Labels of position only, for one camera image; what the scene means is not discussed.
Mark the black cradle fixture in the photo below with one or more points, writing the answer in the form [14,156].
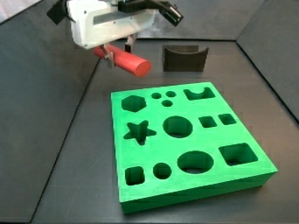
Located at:
[185,58]

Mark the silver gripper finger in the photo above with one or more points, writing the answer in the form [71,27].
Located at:
[109,55]
[130,43]

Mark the green foam shape-sorter block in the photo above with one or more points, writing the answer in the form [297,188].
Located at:
[183,147]

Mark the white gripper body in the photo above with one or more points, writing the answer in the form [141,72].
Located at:
[98,23]

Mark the red oval cylinder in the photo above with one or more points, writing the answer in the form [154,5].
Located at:
[130,62]

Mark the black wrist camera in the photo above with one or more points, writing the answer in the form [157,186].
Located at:
[167,9]

